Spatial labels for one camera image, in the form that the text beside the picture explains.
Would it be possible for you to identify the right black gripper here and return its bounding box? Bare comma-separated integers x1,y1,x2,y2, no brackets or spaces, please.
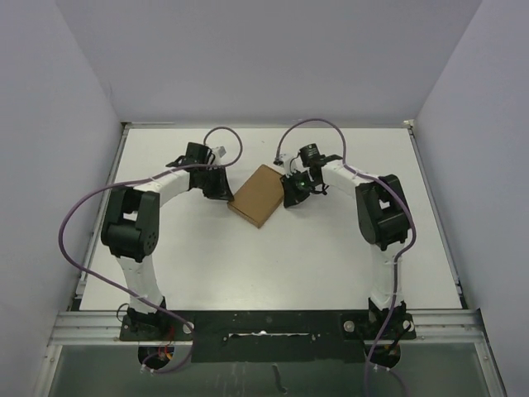
280,169,319,208

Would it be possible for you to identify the brown cardboard box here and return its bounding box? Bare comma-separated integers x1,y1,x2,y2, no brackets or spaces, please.
227,165,284,229

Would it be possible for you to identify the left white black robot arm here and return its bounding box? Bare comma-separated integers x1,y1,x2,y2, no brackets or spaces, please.
101,142,234,340

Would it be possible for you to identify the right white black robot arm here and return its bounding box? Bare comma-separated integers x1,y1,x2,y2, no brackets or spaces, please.
274,143,412,338

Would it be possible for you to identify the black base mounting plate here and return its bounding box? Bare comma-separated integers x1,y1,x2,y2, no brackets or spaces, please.
119,307,417,371

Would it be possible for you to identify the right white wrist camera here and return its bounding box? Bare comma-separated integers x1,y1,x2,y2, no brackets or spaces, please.
274,153,298,175

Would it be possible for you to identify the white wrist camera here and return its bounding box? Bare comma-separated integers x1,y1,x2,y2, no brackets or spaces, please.
274,153,298,175
212,146,226,160

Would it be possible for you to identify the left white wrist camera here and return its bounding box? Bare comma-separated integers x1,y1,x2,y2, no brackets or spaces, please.
212,146,226,160

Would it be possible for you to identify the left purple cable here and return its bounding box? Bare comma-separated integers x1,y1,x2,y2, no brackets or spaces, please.
57,126,243,375

